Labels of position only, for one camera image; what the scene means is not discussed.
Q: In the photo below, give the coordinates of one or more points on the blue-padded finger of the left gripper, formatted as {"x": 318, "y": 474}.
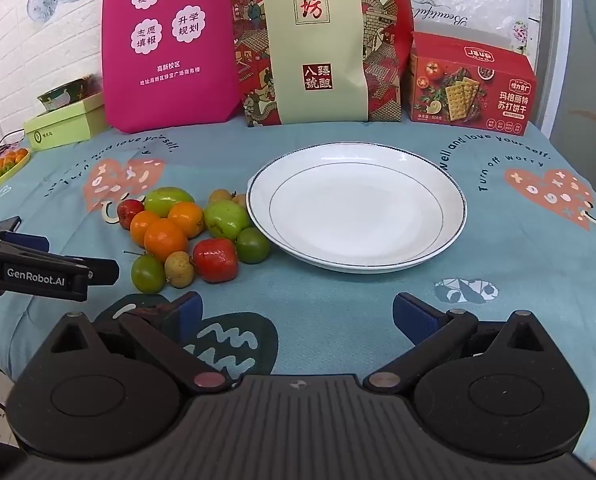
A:
{"x": 9, "y": 233}

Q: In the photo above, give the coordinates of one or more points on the light green box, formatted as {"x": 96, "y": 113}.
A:
{"x": 73, "y": 123}

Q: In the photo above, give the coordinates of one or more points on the large red apple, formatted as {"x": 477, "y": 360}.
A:
{"x": 215, "y": 260}

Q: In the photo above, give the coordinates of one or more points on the green patterned bowl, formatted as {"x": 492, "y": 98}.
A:
{"x": 71, "y": 92}

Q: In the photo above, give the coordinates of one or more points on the green lime with stem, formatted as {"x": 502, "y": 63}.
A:
{"x": 146, "y": 273}

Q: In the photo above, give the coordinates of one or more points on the orange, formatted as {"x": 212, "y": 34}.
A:
{"x": 162, "y": 238}
{"x": 189, "y": 217}
{"x": 139, "y": 225}

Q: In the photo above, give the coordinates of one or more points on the white ceramic plate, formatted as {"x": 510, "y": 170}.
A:
{"x": 355, "y": 207}

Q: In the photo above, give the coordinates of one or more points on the brown longan front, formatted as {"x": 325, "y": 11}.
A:
{"x": 179, "y": 269}

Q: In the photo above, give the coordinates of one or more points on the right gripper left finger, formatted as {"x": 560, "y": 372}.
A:
{"x": 161, "y": 333}

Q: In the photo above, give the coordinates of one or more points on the yellow tray of small fruits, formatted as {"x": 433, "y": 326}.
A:
{"x": 12, "y": 162}

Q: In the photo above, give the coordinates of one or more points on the white floral plastic bag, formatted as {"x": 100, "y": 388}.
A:
{"x": 511, "y": 24}

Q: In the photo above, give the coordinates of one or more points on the blue printed tablecloth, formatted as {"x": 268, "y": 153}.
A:
{"x": 529, "y": 242}

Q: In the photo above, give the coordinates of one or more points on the green mango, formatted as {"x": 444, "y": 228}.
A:
{"x": 226, "y": 219}
{"x": 160, "y": 201}

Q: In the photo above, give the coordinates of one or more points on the magenta paper bag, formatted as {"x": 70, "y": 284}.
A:
{"x": 168, "y": 63}

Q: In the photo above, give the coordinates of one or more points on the brown longan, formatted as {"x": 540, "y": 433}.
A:
{"x": 240, "y": 200}
{"x": 220, "y": 194}
{"x": 179, "y": 269}

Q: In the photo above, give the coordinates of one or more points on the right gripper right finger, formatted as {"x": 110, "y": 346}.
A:
{"x": 436, "y": 337}

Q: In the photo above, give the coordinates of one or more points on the orange front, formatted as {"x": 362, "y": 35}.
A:
{"x": 162, "y": 238}

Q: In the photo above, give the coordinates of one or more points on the small red apple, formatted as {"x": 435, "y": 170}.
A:
{"x": 127, "y": 210}

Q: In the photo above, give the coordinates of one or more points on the red cracker box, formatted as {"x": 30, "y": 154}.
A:
{"x": 463, "y": 83}

